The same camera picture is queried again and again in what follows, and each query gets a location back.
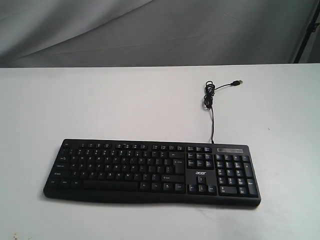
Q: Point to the black acer keyboard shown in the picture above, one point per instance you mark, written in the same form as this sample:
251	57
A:
143	172

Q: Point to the grey fabric backdrop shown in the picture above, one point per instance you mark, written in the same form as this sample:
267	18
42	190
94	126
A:
138	33

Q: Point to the black backdrop stand pole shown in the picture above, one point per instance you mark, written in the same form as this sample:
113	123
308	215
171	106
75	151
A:
308	30

